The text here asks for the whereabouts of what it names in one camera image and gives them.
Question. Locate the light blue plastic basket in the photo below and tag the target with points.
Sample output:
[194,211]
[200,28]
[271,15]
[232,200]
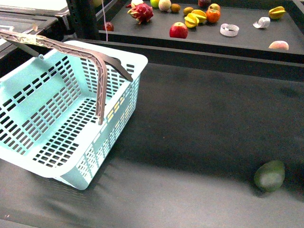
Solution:
[48,124]

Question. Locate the brown basket handle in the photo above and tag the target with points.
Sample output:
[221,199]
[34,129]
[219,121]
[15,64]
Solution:
[99,59]

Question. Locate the yellow mango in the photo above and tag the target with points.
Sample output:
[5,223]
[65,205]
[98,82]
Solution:
[117,107]

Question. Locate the large red apple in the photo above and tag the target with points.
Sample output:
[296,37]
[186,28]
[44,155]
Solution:
[178,30]

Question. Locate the small red apple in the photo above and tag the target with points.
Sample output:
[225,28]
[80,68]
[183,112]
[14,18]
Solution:
[108,26]

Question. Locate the pink dragon fruit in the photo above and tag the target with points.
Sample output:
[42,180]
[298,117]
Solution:
[142,12]

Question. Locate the front yellow star fruit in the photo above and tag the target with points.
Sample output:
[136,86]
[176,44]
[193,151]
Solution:
[191,21]

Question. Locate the yellow star fruit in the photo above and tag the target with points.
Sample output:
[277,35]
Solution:
[277,13]
[201,15]
[191,21]

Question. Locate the brown kiwi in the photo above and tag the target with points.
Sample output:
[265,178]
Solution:
[187,10]
[175,8]

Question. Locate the beige round melon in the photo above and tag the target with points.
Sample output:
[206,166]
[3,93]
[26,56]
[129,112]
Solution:
[164,5]

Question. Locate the rear yellow star fruit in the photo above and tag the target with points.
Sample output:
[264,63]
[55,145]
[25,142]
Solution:
[201,15]

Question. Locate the green apple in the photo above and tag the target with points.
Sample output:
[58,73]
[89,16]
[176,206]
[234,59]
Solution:
[154,3]

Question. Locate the white round fruit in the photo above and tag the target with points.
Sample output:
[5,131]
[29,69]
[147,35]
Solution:
[134,3]

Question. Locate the white foam fruit net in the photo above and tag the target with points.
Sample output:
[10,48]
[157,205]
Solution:
[229,30]

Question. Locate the dark purple fruit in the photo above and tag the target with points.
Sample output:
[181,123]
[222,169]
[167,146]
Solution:
[204,3]

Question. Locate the red yellow peach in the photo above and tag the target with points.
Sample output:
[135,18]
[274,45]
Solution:
[214,6]

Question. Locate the green avocado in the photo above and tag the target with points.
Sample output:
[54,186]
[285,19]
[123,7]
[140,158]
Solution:
[270,176]

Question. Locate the pale peach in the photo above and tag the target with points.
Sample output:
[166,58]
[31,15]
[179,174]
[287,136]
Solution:
[279,44]

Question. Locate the crumpled white foam net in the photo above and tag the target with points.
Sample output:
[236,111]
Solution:
[262,23]

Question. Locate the far yellow star fruit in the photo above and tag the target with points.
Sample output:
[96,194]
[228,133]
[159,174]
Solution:
[277,13]

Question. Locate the black shelf upright post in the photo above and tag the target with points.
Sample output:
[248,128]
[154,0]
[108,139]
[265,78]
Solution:
[83,19]

